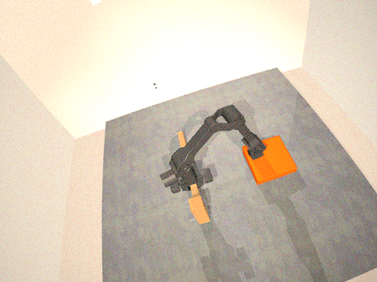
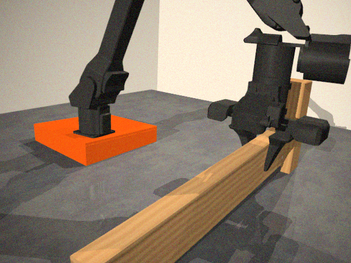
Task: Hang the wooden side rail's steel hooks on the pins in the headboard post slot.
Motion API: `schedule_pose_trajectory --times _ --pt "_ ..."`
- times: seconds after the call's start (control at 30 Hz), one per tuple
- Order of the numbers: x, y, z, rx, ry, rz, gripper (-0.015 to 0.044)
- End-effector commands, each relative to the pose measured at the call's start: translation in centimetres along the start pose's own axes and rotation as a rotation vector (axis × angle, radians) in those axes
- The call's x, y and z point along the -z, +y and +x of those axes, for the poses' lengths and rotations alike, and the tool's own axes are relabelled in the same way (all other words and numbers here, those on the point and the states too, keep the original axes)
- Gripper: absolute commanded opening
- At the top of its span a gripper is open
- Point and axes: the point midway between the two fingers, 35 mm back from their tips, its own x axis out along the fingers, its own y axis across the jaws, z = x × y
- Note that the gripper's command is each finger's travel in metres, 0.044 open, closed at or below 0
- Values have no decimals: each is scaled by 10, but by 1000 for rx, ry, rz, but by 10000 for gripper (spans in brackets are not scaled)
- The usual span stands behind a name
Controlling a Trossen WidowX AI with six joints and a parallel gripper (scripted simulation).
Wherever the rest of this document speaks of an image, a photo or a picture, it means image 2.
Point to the wooden post with slot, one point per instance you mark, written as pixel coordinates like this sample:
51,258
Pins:
297,106

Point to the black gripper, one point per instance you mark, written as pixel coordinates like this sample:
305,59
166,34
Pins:
308,130

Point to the wooden side rail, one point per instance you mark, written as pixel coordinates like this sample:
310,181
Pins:
167,229

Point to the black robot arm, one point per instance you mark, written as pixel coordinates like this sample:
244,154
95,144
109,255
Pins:
322,58

